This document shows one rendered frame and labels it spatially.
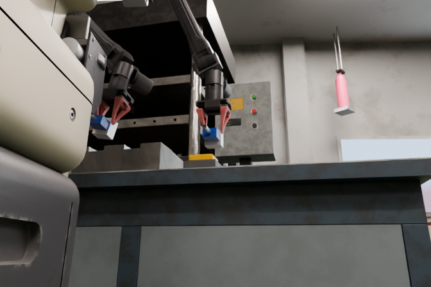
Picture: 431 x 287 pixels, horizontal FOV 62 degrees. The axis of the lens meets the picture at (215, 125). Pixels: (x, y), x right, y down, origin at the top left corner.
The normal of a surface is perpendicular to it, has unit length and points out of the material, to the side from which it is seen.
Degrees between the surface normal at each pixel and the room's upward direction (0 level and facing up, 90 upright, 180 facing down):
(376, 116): 90
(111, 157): 90
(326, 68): 90
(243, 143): 90
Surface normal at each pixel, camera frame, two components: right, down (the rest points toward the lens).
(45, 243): 1.00, 0.00
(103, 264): -0.23, -0.33
